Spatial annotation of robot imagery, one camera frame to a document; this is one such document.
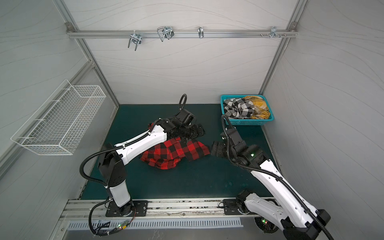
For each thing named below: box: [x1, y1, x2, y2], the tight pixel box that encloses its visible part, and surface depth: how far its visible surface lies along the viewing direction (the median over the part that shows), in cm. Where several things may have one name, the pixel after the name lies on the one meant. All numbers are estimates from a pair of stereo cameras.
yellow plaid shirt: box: [243, 96, 271, 120], surface depth 106 cm
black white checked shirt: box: [223, 98, 255, 119], surface depth 108 cm
